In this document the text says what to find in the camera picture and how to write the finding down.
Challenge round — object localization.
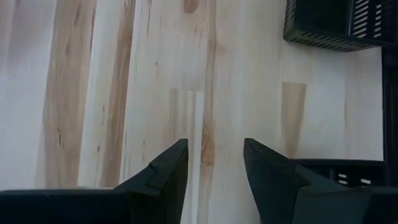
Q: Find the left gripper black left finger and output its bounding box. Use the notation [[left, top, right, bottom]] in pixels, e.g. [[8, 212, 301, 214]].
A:
[[0, 138, 190, 224]]

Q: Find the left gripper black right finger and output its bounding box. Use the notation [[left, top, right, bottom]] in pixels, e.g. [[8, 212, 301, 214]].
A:
[[243, 138, 398, 224]]

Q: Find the black slotted plastic basket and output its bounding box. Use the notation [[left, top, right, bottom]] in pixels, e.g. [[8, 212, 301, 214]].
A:
[[282, 0, 398, 53], [288, 157, 387, 188]]

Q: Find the black aluminium frame rail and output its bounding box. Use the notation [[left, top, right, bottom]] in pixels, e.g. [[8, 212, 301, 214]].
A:
[[381, 46, 398, 187]]

